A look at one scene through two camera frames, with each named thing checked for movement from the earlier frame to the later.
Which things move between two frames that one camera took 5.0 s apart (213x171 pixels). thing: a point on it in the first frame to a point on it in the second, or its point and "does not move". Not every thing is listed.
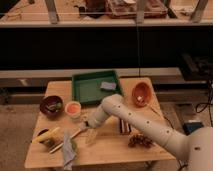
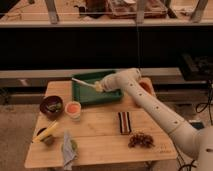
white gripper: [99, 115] to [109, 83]
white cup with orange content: [72, 109] does not move
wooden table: [61, 136] does not move
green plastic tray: [92, 87] does not move
